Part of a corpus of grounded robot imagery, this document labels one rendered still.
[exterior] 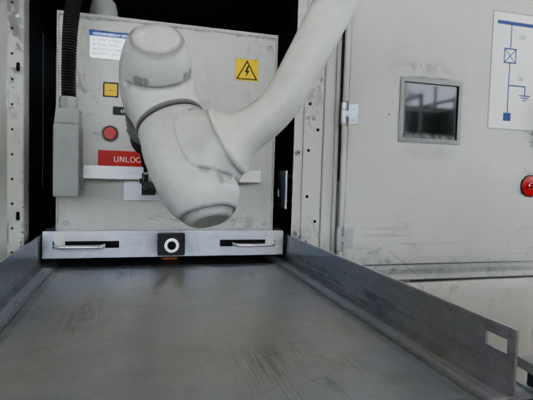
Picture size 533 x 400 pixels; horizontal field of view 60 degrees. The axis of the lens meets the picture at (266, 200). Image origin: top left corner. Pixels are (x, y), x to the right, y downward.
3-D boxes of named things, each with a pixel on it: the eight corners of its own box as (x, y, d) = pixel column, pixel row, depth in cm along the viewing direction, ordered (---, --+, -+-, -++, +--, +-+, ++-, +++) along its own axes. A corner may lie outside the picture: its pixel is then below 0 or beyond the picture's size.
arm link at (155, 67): (110, 88, 75) (135, 155, 70) (105, 12, 61) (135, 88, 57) (174, 78, 79) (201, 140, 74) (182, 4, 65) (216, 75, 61)
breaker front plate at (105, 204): (272, 236, 112) (278, 36, 109) (55, 237, 99) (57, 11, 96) (270, 235, 113) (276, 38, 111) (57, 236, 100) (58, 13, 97)
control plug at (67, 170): (78, 198, 90) (79, 107, 89) (51, 197, 89) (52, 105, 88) (83, 195, 98) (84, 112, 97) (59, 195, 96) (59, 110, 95)
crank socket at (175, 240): (185, 255, 103) (185, 233, 103) (157, 256, 102) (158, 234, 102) (183, 253, 106) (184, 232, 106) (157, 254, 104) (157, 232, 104)
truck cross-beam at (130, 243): (282, 254, 113) (283, 230, 112) (41, 259, 98) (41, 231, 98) (277, 251, 117) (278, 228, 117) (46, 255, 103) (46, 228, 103)
